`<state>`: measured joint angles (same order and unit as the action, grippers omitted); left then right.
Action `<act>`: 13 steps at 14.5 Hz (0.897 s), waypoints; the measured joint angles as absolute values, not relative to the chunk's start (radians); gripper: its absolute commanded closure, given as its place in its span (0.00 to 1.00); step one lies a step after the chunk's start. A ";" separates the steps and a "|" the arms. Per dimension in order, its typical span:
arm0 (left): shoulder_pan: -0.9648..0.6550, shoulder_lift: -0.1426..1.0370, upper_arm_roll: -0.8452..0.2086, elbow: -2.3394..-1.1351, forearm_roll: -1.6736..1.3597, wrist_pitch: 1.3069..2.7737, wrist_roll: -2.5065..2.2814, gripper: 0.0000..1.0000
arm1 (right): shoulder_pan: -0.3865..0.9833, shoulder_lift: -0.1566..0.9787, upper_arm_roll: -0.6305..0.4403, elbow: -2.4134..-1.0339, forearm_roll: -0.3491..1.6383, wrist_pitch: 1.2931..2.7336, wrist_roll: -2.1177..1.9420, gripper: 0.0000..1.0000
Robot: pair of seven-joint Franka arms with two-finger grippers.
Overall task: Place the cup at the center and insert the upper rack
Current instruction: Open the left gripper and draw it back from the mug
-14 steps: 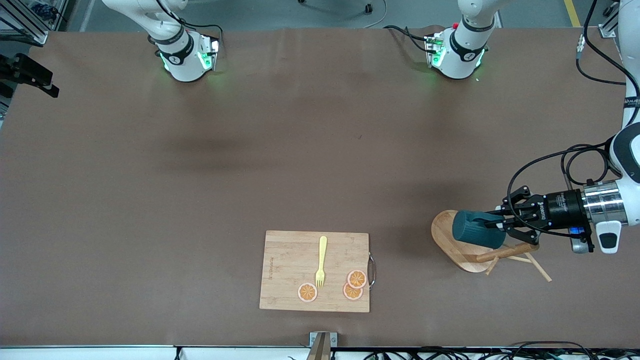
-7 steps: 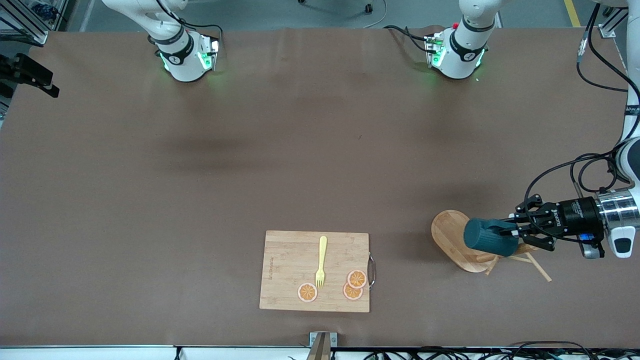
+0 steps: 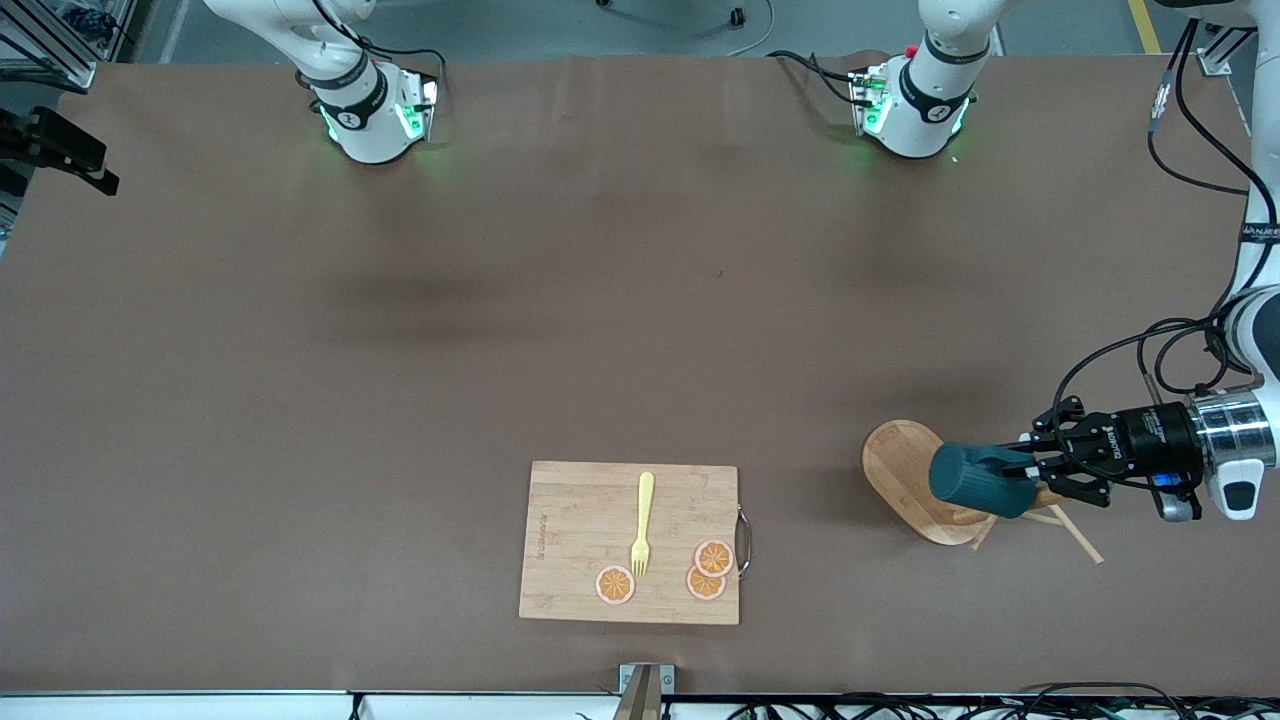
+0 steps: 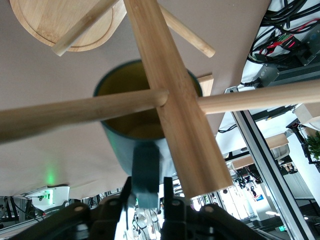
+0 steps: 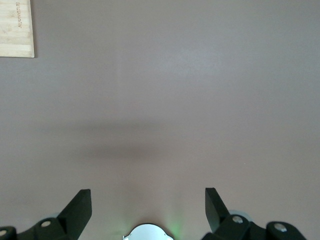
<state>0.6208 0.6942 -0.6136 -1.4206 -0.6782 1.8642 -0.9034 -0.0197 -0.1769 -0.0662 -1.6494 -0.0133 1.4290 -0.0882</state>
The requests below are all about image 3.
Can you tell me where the dark teal cup yellow inside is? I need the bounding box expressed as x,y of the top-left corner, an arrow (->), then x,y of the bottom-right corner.
928,441 -> 1041,520

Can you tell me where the wooden mug tree rack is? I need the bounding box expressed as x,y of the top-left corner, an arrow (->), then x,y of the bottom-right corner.
861,419 -> 1105,566

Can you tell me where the brown table cover mat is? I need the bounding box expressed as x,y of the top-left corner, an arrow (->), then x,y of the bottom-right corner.
0,50 -> 1280,698

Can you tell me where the yellow plastic fork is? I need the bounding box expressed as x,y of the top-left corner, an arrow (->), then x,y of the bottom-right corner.
630,471 -> 656,579

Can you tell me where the bamboo cutting board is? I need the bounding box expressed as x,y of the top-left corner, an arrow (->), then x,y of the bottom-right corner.
518,460 -> 741,627

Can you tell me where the black stand leg with caster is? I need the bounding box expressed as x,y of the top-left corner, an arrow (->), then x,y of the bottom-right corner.
598,0 -> 749,28

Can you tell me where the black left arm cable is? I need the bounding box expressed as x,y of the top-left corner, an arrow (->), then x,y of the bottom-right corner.
1053,15 -> 1280,423

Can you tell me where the aluminium frame profile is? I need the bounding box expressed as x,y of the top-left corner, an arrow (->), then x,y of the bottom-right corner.
0,0 -> 141,101

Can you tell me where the blue bundle on frame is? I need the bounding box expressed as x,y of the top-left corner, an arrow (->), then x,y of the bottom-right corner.
62,3 -> 116,43

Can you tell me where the black looped cable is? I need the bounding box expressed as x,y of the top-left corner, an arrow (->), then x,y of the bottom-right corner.
1015,682 -> 1191,720

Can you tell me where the black cable tangle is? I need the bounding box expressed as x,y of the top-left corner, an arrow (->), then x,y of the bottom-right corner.
725,698 -> 1011,720

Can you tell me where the aluminium corner post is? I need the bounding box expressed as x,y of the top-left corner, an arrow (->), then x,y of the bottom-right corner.
1195,20 -> 1258,78

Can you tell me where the black left base cable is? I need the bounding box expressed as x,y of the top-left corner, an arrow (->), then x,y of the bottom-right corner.
765,48 -> 871,109

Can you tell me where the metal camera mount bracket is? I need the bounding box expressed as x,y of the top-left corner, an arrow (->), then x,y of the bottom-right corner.
618,663 -> 675,720

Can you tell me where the white table edge rail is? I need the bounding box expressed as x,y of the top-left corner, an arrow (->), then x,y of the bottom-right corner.
0,690 -> 1280,720

